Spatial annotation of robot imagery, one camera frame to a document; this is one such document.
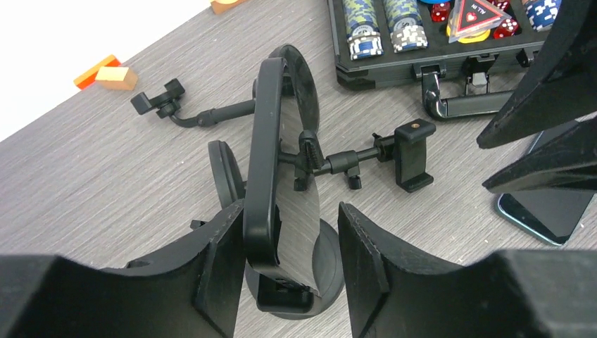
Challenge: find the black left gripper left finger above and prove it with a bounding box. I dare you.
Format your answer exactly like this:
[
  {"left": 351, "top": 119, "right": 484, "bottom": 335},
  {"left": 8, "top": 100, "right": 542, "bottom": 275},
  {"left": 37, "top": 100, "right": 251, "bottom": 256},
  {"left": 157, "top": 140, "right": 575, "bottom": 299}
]
[{"left": 1, "top": 201, "right": 245, "bottom": 337}]

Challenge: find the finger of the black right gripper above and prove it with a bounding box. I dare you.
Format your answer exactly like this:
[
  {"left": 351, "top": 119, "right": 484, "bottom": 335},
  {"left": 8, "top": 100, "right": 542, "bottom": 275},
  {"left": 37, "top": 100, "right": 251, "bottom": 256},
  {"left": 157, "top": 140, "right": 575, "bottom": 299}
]
[
  {"left": 477, "top": 1, "right": 596, "bottom": 149},
  {"left": 482, "top": 118, "right": 596, "bottom": 193}
]

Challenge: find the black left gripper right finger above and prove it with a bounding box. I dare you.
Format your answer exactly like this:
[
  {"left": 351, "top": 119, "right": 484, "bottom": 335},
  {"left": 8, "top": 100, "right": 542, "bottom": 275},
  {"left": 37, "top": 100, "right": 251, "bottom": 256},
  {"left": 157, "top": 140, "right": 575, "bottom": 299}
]
[{"left": 338, "top": 203, "right": 596, "bottom": 337}]

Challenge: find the dark green-edged smartphone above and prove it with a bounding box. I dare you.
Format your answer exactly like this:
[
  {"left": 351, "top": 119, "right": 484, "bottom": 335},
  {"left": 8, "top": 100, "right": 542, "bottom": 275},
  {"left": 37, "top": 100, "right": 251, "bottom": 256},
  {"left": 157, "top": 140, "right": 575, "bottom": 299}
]
[{"left": 496, "top": 120, "right": 596, "bottom": 246}]

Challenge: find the black smartphone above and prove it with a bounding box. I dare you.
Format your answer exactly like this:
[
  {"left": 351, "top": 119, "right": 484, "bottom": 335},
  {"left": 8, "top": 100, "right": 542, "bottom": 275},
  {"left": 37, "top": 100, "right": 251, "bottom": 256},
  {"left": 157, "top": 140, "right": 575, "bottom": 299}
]
[{"left": 243, "top": 57, "right": 322, "bottom": 296}]

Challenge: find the small-clamp black phone stand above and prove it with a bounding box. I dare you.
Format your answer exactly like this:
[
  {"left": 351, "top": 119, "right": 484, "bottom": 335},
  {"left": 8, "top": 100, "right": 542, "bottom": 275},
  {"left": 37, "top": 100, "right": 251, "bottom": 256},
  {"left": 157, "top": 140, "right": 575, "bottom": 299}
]
[{"left": 130, "top": 44, "right": 321, "bottom": 136}]

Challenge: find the red die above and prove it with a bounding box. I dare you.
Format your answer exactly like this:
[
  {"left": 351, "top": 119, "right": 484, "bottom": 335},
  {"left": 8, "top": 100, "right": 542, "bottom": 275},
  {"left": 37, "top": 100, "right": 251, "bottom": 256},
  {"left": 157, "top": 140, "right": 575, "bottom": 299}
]
[{"left": 493, "top": 18, "right": 519, "bottom": 39}]

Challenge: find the yellow round chip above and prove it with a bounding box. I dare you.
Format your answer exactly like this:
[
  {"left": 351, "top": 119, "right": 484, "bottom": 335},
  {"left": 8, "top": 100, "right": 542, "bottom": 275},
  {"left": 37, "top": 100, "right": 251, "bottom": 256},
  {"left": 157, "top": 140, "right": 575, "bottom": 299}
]
[{"left": 446, "top": 25, "right": 491, "bottom": 44}]

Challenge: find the black poker chip case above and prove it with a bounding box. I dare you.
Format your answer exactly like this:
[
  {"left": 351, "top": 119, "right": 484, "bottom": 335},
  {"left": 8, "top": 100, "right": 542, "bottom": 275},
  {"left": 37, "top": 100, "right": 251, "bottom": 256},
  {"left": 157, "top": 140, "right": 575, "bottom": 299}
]
[{"left": 328, "top": 1, "right": 548, "bottom": 120}]

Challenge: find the red all-in triangle lower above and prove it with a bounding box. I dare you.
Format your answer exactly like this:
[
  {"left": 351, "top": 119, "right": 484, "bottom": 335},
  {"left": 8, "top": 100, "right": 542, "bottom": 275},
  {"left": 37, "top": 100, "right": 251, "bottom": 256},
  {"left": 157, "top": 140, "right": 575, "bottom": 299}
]
[{"left": 447, "top": 0, "right": 511, "bottom": 41}]

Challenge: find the grey white chip stack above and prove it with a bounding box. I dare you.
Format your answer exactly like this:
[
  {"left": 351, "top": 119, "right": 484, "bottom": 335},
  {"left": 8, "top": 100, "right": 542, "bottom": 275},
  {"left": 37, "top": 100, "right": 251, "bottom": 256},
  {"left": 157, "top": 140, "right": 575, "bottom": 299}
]
[{"left": 391, "top": 25, "right": 428, "bottom": 53}]

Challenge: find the blue white chip stack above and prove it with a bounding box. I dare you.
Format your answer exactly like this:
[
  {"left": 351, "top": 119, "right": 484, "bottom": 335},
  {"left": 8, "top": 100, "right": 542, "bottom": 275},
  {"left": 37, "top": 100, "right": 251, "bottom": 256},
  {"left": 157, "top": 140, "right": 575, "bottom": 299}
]
[{"left": 347, "top": 30, "right": 384, "bottom": 61}]

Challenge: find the tan wooden block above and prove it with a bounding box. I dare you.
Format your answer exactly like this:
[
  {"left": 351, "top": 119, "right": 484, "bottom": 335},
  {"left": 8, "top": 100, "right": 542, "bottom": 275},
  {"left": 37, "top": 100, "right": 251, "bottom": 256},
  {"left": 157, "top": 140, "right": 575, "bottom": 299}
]
[{"left": 95, "top": 66, "right": 138, "bottom": 91}]

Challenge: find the orange wooden block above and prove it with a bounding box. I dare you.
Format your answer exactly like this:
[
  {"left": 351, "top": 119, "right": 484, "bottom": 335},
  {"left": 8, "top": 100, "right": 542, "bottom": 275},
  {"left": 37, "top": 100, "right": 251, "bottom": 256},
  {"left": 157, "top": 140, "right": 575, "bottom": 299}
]
[{"left": 73, "top": 54, "right": 121, "bottom": 90}]

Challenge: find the brown wooden arch block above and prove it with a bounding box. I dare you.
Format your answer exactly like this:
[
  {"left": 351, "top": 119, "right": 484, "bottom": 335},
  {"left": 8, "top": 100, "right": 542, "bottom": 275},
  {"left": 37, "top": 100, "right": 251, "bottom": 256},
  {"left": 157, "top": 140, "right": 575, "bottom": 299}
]
[{"left": 210, "top": 0, "right": 245, "bottom": 15}]

